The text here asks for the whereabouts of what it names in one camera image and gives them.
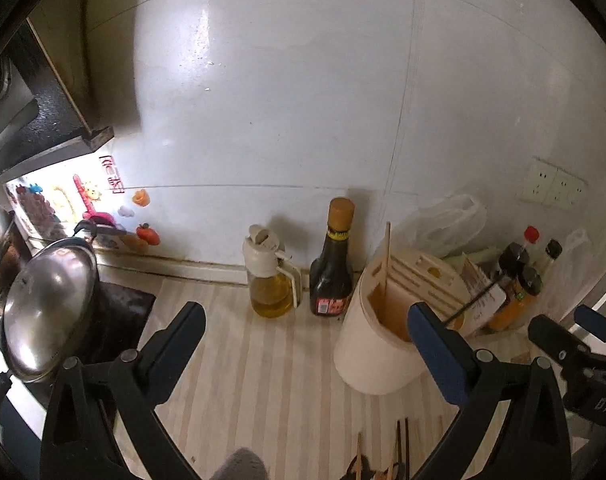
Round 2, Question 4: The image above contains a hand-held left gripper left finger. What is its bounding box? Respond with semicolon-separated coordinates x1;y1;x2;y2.
40;301;207;480

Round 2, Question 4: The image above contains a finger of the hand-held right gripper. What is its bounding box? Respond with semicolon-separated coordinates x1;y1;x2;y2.
528;315;601;367
573;305;606;357

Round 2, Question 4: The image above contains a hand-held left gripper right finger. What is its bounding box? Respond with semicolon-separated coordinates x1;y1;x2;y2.
407;301;574;480

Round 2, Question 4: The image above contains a cream round utensil holder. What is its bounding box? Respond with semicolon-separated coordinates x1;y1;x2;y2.
333;250;476;395

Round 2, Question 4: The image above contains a black stove top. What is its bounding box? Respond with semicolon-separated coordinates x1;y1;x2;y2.
0;280;157;480

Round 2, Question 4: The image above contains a small black cap bottle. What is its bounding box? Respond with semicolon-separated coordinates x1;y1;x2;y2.
538;239;563;273

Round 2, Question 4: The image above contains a striped cat print mat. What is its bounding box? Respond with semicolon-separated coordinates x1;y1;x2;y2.
95;265;539;480

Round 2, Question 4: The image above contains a black cap sauce bottle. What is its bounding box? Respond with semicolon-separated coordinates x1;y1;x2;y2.
497;242;530;281

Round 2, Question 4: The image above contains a glass oil dispenser bottle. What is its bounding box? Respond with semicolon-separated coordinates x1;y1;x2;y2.
242;224;302;319

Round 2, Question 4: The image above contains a red cap condiment bottle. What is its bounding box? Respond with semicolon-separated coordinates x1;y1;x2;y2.
518;226;540;261

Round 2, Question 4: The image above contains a dark soy sauce bottle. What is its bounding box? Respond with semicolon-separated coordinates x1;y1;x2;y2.
309;197;356;317

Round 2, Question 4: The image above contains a steel wok lid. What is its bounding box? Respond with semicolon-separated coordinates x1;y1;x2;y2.
3;220;100;384

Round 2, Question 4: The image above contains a steel range hood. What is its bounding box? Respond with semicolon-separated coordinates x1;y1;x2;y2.
0;50;114;188

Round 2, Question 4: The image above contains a white wall outlet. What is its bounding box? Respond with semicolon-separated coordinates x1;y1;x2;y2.
542;169;587;209
520;156;560;206

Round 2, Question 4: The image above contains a red tomato wall hook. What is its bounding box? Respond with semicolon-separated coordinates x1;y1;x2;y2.
5;155;162;257

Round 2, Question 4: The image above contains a beige wall cabinet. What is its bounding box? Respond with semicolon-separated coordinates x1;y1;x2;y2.
25;0;92;131

